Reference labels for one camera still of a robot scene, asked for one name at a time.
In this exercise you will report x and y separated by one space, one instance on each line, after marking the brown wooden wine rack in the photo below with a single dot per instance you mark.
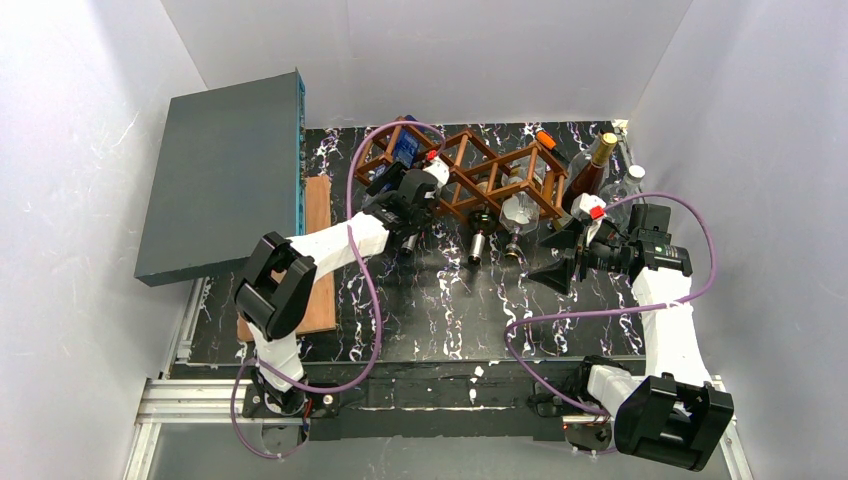
477 173

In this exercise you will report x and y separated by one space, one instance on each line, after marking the dark bottle gold cap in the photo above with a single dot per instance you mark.
588 179

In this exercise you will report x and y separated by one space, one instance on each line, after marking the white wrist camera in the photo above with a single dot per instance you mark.
438 168
589 211

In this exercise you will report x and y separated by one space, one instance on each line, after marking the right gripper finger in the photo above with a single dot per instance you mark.
557 276
571 237

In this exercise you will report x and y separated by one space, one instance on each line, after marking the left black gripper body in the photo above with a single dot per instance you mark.
387 179

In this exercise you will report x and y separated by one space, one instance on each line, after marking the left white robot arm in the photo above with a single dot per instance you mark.
277 282

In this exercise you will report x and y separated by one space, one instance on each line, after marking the dark grey box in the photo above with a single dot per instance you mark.
228 172

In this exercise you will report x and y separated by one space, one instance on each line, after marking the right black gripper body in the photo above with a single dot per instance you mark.
582 258

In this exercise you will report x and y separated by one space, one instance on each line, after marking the clear bottle black cap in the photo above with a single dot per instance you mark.
582 159

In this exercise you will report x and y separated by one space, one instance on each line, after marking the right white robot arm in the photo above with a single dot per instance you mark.
672 414

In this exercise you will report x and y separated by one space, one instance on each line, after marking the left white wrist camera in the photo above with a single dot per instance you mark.
438 168

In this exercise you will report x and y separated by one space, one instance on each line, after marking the dark bottle silver cap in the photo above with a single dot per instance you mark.
408 245

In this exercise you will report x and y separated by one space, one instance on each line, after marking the brown wooden board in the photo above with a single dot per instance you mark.
320 315

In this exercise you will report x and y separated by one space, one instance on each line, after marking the clear bottle white neck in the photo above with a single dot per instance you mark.
628 185

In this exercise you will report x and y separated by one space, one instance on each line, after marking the clear square bottle dark cap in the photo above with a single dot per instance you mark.
520 212

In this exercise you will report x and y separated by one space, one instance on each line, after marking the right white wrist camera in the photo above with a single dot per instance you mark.
589 211

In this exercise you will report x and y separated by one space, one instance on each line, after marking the dark bottle grey cap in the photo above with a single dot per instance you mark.
482 223

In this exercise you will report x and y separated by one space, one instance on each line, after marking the blue square glass bottle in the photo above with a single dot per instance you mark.
385 159

